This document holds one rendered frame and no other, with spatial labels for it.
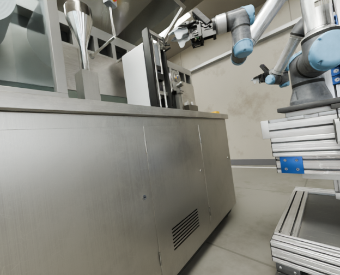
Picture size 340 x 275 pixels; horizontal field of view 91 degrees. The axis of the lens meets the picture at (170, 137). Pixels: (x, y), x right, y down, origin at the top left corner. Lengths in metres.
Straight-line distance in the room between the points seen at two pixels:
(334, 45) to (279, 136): 0.38
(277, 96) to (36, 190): 3.64
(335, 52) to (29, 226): 1.05
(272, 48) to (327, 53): 3.14
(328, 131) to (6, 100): 1.05
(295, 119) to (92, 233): 0.92
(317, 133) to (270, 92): 2.89
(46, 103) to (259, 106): 3.58
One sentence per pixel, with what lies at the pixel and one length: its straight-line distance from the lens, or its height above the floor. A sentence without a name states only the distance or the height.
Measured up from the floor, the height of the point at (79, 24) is 1.41.
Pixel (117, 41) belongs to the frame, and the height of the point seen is 1.61.
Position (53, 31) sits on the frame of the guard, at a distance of 0.72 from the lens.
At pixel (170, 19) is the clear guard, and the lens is 1.93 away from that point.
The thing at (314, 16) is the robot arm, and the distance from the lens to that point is 0.91.
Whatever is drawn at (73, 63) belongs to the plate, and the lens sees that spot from 1.37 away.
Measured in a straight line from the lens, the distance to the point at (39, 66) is 0.67.
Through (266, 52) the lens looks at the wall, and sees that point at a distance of 3.97.
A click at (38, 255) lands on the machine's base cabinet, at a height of 0.50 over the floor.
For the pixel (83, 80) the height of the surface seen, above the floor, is 1.11.
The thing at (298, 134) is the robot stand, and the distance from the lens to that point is 0.94.
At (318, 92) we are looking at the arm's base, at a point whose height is 0.86.
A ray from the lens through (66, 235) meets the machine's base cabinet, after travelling 0.61.
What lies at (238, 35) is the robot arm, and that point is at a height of 1.13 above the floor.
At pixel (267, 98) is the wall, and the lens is 3.77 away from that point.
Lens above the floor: 0.74
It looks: 1 degrees up
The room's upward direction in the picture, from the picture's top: 7 degrees counter-clockwise
